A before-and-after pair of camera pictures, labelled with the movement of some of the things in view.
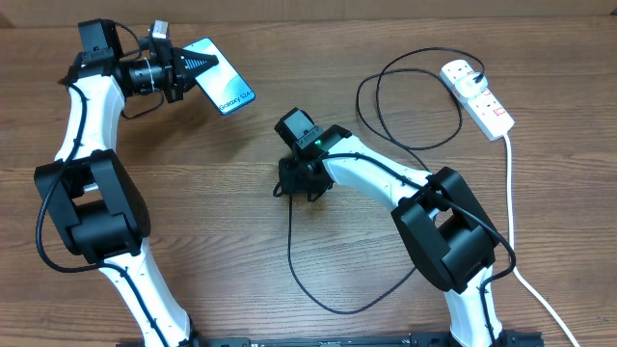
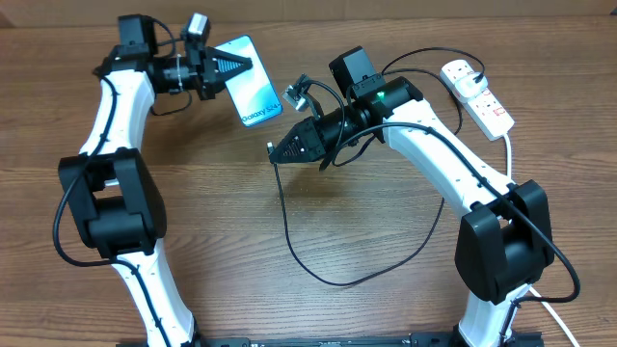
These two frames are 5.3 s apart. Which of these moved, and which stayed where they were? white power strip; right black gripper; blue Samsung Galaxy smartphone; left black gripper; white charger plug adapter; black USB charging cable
Moved: black USB charging cable; left black gripper; right black gripper; blue Samsung Galaxy smartphone
Stayed: white charger plug adapter; white power strip
